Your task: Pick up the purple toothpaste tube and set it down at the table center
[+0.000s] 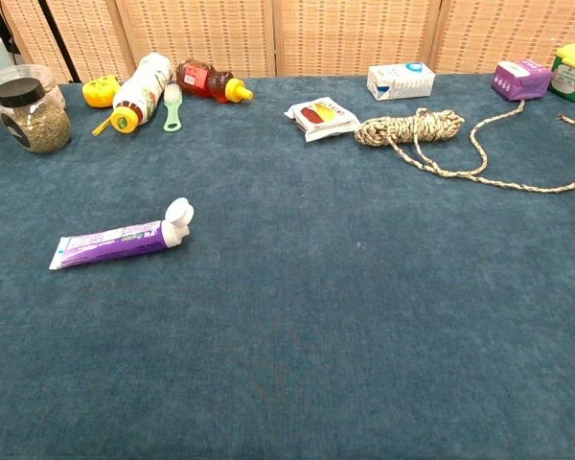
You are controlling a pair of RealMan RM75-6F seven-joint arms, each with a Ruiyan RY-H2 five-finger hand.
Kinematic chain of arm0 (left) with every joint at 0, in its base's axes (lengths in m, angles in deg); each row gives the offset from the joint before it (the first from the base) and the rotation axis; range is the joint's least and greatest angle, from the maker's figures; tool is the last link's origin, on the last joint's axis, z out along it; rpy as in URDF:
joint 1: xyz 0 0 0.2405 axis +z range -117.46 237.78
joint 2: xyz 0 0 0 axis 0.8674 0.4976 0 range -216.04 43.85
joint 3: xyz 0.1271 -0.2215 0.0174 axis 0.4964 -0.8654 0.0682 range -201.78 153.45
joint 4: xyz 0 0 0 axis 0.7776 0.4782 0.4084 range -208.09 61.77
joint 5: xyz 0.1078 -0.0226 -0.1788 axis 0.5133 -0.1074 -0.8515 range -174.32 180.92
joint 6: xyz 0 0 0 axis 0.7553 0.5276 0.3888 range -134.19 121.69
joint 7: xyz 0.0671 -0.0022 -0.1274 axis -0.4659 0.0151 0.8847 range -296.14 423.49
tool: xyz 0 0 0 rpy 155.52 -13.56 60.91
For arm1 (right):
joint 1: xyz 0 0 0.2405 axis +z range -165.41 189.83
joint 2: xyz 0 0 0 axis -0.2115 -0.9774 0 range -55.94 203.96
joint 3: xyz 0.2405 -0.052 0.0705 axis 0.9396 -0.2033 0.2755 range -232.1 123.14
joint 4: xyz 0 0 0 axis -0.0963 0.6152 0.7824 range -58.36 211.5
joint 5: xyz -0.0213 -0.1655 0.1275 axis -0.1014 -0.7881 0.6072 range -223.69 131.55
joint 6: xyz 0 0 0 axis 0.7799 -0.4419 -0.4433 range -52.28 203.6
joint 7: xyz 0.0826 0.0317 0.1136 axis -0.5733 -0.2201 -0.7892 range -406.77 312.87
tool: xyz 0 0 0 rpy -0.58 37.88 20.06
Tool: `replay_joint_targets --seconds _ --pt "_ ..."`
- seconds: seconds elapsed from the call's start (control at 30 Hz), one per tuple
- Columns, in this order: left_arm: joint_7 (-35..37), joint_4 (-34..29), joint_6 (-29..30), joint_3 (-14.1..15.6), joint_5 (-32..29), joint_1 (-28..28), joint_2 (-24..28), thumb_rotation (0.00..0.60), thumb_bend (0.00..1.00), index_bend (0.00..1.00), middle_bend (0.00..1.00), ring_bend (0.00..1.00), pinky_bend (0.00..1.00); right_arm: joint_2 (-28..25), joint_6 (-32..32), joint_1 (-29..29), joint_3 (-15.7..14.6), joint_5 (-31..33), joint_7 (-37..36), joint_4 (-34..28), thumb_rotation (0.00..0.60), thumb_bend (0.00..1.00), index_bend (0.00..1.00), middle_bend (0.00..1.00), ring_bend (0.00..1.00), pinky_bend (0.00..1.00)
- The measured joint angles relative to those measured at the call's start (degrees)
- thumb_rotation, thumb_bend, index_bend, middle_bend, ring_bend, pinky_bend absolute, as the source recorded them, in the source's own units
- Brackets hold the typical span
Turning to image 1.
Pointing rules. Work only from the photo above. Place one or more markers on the white squeeze bottle yellow cap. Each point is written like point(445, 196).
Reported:
point(144, 86)

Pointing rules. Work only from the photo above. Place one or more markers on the bamboo folding screen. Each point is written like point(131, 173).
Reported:
point(196, 33)

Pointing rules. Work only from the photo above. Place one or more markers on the blue table cloth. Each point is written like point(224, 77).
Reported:
point(316, 335)

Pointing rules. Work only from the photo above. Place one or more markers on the green brush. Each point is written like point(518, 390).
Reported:
point(172, 100)

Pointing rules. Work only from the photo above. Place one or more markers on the herb jar with black lid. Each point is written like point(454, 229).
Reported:
point(38, 129)

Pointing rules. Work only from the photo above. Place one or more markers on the honey bottle yellow cap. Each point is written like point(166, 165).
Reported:
point(206, 79)

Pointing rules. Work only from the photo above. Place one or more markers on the white blue milk carton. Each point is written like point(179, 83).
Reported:
point(402, 84)

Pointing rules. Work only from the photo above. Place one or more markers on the black tripod stand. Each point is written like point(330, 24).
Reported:
point(60, 40)

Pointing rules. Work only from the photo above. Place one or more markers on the yellow tape measure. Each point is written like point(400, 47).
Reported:
point(99, 92)

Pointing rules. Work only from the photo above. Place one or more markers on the white snack packet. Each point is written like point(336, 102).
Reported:
point(323, 117)

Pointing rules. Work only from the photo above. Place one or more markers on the small purple white tube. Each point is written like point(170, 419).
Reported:
point(115, 242)

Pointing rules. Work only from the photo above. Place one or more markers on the clear plastic jar of clips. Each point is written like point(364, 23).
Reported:
point(50, 79)

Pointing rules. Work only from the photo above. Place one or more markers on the purple box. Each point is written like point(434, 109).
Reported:
point(522, 79)

